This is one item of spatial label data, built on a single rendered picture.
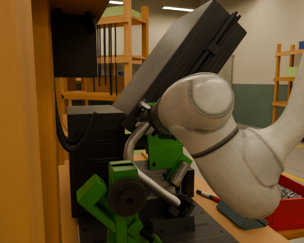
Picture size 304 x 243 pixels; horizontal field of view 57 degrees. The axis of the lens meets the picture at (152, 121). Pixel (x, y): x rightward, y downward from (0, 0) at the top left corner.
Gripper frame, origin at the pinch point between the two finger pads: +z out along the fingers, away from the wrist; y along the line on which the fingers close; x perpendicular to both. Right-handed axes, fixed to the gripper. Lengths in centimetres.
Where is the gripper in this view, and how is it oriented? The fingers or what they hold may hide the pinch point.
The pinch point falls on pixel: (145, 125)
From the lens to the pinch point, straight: 82.4
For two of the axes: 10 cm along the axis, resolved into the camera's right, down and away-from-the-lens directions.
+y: -7.3, -6.7, -1.2
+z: -2.8, 1.3, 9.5
